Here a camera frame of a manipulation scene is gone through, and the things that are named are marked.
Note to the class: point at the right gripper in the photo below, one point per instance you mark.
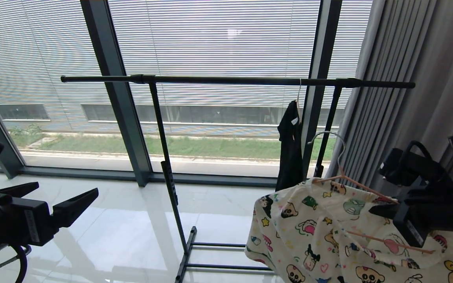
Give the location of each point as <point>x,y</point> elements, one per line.
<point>435,216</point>

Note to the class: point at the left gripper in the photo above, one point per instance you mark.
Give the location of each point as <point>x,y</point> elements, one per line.
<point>10,224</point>

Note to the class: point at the pink clothes hanger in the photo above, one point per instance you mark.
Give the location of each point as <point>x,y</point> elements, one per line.
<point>368,189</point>
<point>299,92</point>

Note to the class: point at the cream printed garment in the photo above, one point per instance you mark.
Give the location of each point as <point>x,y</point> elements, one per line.
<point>301,220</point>

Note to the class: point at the black garment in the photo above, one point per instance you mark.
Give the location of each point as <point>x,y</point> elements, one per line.
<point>289,157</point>

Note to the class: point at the black clothes rack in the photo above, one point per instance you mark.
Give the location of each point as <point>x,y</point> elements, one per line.
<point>230,80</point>

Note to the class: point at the beige curtain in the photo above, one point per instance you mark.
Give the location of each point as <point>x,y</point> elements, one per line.
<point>407,78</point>

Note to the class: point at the window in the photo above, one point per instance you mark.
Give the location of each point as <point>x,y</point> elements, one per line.
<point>116,59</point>

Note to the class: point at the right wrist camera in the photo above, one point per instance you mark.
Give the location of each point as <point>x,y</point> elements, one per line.
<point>411,169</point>

